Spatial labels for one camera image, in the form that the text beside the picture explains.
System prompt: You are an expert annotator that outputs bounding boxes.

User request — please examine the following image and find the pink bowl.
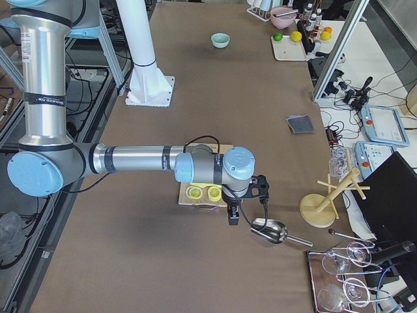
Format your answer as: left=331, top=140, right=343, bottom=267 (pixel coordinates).
left=270, top=7, right=297, bottom=29

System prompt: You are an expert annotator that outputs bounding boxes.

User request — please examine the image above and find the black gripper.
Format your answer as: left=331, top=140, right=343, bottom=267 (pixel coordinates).
left=222, top=191, right=240, bottom=226

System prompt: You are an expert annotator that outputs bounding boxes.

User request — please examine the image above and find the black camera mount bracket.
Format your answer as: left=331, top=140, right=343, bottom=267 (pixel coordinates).
left=244, top=175, right=269, bottom=200

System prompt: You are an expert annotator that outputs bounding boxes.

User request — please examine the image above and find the green lime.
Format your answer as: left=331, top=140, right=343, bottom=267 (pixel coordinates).
left=273, top=33, right=283, bottom=41

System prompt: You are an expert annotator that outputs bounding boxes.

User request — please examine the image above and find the bamboo cutting board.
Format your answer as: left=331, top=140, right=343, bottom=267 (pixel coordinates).
left=174, top=143, right=233, bottom=207

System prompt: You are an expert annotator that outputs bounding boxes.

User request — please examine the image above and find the metal scoop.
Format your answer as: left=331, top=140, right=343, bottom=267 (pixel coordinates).
left=251, top=218, right=313, bottom=247

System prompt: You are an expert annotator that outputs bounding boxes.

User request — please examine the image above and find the yellow lemon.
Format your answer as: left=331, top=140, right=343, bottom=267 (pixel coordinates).
left=321, top=31, right=332, bottom=41
left=290, top=31, right=302, bottom=42

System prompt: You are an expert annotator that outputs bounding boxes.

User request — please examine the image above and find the black monitor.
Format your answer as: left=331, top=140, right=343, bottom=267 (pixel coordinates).
left=356, top=152, right=416, bottom=243

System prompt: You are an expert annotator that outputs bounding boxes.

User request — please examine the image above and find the bottle rack with bottles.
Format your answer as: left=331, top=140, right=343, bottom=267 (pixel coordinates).
left=296, top=8, right=323, bottom=53

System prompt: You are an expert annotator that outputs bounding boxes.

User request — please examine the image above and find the mirror tray with glasses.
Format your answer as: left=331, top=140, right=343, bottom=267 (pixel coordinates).
left=306, top=246, right=391, bottom=312

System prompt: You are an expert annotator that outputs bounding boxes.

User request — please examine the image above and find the aluminium frame post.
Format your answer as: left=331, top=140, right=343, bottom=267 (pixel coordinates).
left=311, top=0, right=369, bottom=102

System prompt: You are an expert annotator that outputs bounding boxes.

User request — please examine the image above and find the light green ceramic bowl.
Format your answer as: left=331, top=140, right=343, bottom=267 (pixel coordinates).
left=210, top=33, right=230, bottom=48

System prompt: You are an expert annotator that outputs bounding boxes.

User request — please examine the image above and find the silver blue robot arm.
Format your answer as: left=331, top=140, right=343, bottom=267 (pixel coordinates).
left=7, top=1, right=255, bottom=225

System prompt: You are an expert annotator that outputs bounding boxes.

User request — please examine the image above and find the white pillar with base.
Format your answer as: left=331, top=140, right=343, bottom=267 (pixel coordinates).
left=117, top=0, right=175, bottom=108

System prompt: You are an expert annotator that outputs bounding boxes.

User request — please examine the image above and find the teach pendant tablet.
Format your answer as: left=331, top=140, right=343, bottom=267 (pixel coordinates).
left=360, top=104, right=410, bottom=147

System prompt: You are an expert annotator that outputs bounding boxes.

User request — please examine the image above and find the lemon slice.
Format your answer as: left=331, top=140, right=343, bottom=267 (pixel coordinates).
left=207, top=186, right=222, bottom=202
left=185, top=186, right=203, bottom=200

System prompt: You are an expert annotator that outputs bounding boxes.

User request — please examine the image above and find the beige rabbit tray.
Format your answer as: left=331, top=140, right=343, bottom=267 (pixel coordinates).
left=270, top=35, right=307, bottom=61

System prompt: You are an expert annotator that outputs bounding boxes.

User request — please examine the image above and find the wooden mug tree stand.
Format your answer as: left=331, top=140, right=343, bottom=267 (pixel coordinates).
left=299, top=151, right=371, bottom=228

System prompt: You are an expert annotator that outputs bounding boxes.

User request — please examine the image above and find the folded grey cloth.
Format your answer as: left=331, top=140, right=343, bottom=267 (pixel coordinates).
left=286, top=115, right=315, bottom=134

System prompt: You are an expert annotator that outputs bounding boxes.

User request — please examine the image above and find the wine glass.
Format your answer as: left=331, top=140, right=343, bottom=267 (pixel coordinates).
left=317, top=278, right=371, bottom=312
left=322, top=241, right=371, bottom=275

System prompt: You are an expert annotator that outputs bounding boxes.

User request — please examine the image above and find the clear plastic container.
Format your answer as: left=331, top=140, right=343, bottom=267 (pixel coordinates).
left=329, top=147, right=357, bottom=180

